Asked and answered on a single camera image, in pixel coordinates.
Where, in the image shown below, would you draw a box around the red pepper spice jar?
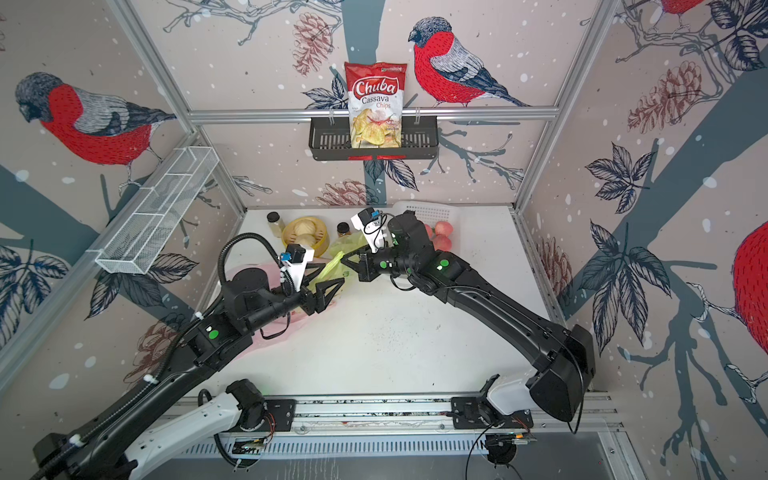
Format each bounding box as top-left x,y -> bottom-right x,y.
336,222 -> 350,237

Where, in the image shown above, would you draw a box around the black wire shelf basket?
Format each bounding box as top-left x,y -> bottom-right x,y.
309,114 -> 439,161

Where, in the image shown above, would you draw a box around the pink plastic bag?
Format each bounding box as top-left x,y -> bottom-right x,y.
220,264 -> 312,357

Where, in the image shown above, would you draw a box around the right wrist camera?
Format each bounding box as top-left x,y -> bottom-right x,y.
351,207 -> 386,253

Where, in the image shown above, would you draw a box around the bun in basket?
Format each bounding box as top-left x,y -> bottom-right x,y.
294,218 -> 317,236
295,234 -> 317,250

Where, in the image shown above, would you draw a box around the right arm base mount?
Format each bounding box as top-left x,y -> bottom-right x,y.
447,374 -> 534,431

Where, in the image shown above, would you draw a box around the Chuba cassava chips bag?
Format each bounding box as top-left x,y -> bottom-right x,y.
345,62 -> 407,149

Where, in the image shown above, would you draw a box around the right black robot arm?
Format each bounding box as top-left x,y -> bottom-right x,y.
342,207 -> 596,423

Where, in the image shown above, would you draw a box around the white plastic crate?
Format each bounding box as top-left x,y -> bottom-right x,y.
392,200 -> 461,254

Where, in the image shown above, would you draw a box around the green plastic bag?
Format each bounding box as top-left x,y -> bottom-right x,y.
309,232 -> 367,290

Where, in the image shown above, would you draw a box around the horizontal aluminium rail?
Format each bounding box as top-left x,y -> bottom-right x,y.
187,105 -> 562,125

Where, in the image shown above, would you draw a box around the spice jar pale contents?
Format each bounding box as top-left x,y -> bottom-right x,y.
266,211 -> 285,238

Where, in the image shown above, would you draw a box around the peach in crate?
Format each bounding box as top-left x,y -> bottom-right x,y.
434,221 -> 454,237
432,235 -> 453,252

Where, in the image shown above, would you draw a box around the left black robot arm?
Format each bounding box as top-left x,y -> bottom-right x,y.
34,268 -> 344,479

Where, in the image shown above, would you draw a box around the white wire mesh basket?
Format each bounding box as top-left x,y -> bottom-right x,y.
95,146 -> 219,274

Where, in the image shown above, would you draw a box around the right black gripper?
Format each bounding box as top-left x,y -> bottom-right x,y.
337,243 -> 418,286

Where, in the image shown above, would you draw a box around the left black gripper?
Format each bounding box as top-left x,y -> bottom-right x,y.
246,260 -> 344,334

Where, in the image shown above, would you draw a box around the black corrugated cable conduit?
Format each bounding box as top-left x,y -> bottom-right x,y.
29,232 -> 283,480

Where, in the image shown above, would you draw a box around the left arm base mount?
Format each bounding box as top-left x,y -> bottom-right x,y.
225,379 -> 297,433

